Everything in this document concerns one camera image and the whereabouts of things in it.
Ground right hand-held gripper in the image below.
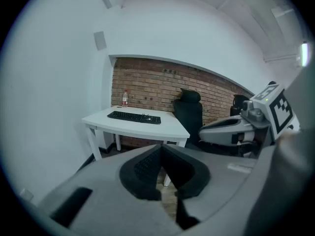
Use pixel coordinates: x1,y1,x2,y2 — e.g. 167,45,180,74
198,81,301,157

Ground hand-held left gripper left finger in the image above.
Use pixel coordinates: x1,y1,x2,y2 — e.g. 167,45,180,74
39,144,184,236

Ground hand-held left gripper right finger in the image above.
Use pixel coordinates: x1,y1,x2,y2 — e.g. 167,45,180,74
160,143,259,231

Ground black keyboard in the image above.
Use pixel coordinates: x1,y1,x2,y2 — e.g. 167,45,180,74
106,111,162,125

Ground person's right forearm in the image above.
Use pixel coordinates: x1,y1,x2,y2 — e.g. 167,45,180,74
279,129,302,145

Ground black high-back office chair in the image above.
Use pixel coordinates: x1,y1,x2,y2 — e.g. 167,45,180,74
173,88,205,148

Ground white table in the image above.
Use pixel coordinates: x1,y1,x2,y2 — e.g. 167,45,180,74
81,105,190,187

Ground ceiling light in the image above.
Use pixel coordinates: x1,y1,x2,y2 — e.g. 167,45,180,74
299,42,310,67

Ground white wall socket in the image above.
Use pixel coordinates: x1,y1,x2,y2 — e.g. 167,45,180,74
19,188,34,202

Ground grey wall plate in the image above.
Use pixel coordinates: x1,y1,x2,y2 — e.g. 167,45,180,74
93,30,107,51

